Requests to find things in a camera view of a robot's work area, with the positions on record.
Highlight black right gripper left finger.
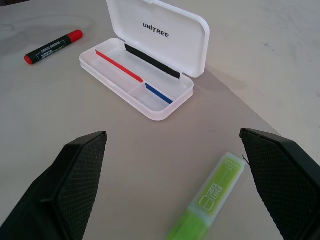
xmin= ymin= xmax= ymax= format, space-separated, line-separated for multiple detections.
xmin=0 ymin=130 xmax=108 ymax=240

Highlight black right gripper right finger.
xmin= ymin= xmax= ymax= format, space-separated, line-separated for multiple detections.
xmin=239 ymin=128 xmax=320 ymax=240

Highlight white plastic pencil case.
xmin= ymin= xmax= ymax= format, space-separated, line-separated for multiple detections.
xmin=78 ymin=0 xmax=211 ymax=122

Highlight green highlighter pen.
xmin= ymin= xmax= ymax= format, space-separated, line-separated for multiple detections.
xmin=164 ymin=152 xmax=247 ymax=240

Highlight red and black marker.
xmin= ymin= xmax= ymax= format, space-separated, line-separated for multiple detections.
xmin=23 ymin=29 xmax=84 ymax=66

